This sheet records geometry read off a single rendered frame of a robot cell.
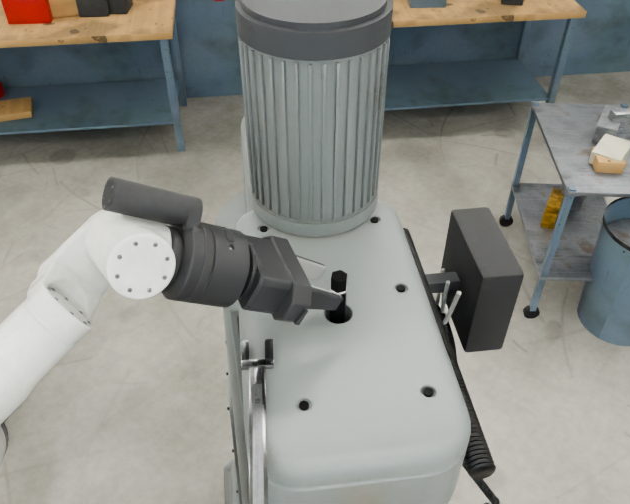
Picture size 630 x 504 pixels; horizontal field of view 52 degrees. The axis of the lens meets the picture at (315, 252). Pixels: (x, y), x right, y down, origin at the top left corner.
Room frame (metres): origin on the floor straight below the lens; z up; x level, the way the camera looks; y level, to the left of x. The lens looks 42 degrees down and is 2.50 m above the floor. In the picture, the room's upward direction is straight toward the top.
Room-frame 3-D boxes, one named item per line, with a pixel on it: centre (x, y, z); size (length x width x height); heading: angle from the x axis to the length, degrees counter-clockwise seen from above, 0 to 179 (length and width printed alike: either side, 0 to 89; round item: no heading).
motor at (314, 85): (0.82, 0.00, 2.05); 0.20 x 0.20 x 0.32
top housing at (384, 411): (0.58, -0.03, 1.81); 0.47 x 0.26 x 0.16; 7
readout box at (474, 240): (0.91, -0.33, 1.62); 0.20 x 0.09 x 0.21; 7
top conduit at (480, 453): (0.62, -0.17, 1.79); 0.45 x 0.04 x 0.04; 7
